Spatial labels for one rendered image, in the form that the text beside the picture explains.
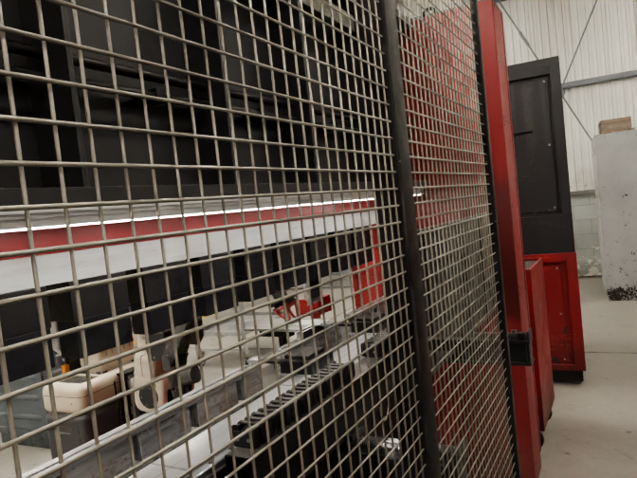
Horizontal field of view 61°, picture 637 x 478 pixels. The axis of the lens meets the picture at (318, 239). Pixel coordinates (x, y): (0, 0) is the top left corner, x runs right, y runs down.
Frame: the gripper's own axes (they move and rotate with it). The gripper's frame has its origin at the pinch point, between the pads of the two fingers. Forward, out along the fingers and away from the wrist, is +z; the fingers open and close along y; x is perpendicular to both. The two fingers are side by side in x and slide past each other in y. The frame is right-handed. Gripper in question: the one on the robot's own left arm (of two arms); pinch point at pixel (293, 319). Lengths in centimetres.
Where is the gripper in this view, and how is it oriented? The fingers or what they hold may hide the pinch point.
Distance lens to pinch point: 217.0
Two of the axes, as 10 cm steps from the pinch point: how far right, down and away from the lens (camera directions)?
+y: 5.0, -1.0, 8.6
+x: -7.1, 5.2, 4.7
